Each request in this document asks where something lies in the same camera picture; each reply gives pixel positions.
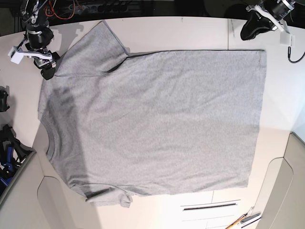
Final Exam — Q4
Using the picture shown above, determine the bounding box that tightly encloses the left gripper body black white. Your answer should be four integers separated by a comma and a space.
246, 3, 288, 32

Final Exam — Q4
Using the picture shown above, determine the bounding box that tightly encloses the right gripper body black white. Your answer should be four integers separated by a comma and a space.
24, 49, 56, 68

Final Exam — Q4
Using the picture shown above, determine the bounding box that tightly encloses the grey T-shirt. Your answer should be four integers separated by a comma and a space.
38, 22, 266, 208

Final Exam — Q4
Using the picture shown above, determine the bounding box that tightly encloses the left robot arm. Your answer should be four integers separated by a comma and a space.
240, 0, 295, 41

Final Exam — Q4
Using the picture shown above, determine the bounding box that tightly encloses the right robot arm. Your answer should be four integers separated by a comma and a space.
20, 0, 60, 80

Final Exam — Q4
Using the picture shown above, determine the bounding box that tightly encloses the black device at left edge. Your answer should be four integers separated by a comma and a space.
0, 88, 10, 113

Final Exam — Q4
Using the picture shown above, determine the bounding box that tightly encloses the blue black equipment pile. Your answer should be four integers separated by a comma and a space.
0, 125, 34, 188

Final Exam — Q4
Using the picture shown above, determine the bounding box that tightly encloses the grey flat tool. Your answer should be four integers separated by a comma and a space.
240, 213, 261, 228

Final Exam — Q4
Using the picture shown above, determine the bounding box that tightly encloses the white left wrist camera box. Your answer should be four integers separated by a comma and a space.
280, 31, 295, 47

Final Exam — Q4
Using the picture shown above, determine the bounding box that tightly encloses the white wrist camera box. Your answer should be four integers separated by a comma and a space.
280, 31, 295, 47
8, 46, 24, 64

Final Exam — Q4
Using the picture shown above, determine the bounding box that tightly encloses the black cable on table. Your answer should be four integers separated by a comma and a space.
287, 46, 305, 64

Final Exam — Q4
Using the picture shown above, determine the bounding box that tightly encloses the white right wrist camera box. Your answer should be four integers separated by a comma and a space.
8, 46, 24, 64

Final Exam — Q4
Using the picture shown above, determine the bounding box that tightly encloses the wooden handled tool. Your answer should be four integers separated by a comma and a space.
225, 207, 254, 229

